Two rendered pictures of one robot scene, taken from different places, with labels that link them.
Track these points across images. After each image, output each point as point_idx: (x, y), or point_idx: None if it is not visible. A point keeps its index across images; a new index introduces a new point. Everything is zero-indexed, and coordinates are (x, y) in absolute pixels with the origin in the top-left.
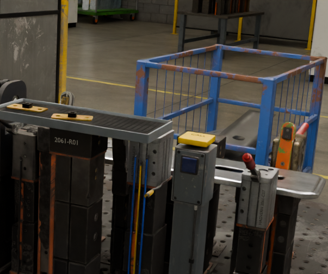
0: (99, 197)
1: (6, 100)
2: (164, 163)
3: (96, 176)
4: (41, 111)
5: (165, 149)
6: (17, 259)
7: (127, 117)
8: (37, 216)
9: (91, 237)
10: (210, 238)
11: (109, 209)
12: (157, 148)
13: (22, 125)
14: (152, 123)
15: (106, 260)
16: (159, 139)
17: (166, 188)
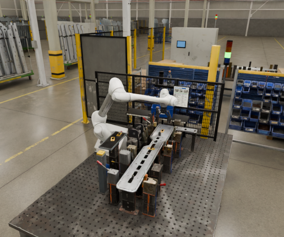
0: (113, 156)
1: (130, 132)
2: (122, 160)
3: (111, 152)
4: (116, 135)
5: (122, 156)
6: None
7: (115, 144)
8: None
9: (110, 162)
10: (138, 189)
11: (176, 178)
12: (118, 154)
13: (136, 139)
14: (111, 147)
15: None
16: (118, 153)
17: (126, 167)
